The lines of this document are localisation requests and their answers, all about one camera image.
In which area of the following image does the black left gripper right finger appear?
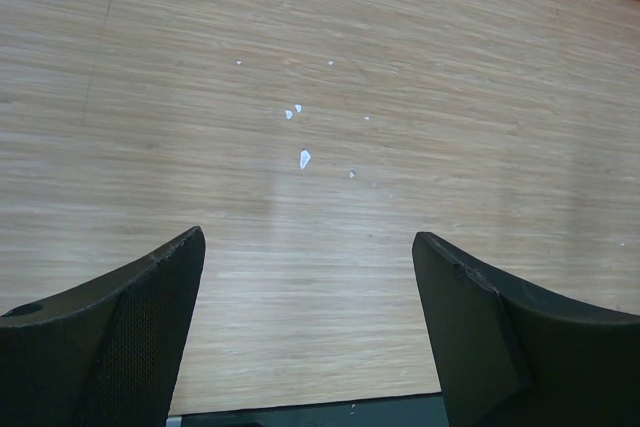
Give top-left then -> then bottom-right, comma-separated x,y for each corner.
412,232 -> 639,426

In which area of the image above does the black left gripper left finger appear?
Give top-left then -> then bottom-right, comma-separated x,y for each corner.
1,227 -> 206,426

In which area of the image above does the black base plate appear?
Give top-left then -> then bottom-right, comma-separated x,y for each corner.
166,393 -> 449,427

